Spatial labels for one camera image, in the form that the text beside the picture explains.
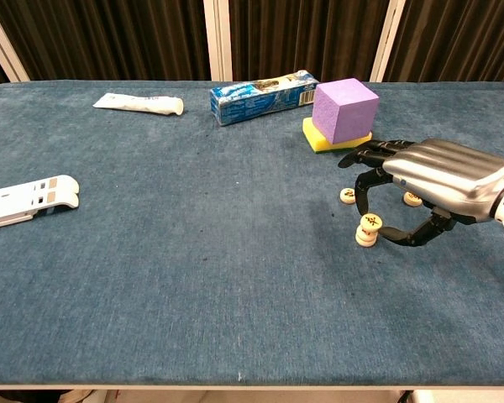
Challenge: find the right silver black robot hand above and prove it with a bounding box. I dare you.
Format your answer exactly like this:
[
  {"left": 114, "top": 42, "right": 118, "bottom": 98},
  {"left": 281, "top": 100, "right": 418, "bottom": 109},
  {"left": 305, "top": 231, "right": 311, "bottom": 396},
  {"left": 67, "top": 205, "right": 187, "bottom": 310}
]
[{"left": 338, "top": 138, "right": 504, "bottom": 248}]

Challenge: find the purple foam cube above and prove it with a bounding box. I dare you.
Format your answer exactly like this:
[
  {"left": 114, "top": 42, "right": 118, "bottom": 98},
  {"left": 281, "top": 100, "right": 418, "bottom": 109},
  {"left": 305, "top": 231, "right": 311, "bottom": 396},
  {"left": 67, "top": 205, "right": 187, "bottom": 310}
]
[{"left": 311, "top": 77, "right": 381, "bottom": 145}]

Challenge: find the yellow green sponge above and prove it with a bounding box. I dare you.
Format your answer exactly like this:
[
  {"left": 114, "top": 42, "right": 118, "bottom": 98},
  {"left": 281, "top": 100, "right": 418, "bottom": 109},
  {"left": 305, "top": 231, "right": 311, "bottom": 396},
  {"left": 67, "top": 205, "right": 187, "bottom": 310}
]
[{"left": 302, "top": 117, "right": 374, "bottom": 155}]

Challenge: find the blue toothpaste box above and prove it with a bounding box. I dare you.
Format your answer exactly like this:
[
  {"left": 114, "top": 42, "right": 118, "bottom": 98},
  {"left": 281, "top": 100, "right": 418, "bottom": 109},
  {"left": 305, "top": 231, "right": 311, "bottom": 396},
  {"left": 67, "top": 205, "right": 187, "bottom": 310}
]
[{"left": 209, "top": 69, "right": 321, "bottom": 127}]

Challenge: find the blue table cloth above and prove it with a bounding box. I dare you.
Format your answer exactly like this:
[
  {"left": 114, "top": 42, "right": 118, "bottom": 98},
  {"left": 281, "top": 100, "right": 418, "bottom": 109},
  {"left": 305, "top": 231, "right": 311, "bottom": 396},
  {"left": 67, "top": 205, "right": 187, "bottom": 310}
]
[{"left": 0, "top": 79, "right": 504, "bottom": 387}]

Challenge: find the white toothpaste tube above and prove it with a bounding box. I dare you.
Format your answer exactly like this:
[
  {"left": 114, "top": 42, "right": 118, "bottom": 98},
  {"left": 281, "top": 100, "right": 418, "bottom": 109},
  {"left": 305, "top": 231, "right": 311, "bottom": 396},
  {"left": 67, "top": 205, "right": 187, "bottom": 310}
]
[{"left": 92, "top": 92, "right": 185, "bottom": 117}]

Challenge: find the dark brown curtain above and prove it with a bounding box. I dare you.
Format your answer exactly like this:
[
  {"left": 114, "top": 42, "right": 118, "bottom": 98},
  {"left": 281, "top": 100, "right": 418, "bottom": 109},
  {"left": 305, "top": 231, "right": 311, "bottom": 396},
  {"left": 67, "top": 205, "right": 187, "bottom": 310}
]
[{"left": 0, "top": 0, "right": 504, "bottom": 96}]

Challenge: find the white plastic folding stand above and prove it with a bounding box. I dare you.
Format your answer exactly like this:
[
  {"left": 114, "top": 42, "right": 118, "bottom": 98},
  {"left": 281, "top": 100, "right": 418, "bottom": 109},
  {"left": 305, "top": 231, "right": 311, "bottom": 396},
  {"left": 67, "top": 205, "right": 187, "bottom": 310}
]
[{"left": 0, "top": 174, "right": 81, "bottom": 233}]

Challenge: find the white slanted frame post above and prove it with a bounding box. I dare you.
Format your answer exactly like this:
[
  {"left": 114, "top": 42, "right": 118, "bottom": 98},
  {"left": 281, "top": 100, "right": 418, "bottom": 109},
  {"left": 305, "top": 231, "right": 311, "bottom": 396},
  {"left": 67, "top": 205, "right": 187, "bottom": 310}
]
[
  {"left": 0, "top": 0, "right": 31, "bottom": 83},
  {"left": 369, "top": 0, "right": 407, "bottom": 83}
]

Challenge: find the white wide frame post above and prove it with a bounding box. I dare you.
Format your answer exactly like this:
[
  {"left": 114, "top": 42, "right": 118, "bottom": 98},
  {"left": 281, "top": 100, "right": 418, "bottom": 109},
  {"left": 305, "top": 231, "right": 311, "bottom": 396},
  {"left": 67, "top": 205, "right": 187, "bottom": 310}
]
[{"left": 202, "top": 0, "right": 234, "bottom": 82}]

